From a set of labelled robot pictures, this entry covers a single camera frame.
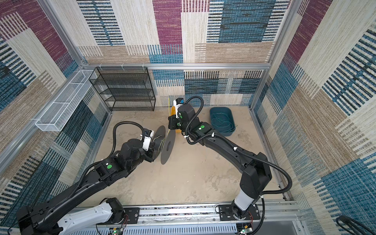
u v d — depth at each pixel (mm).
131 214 753
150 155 638
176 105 685
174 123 675
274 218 730
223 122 1083
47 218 396
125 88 1101
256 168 437
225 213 735
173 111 1119
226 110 1116
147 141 632
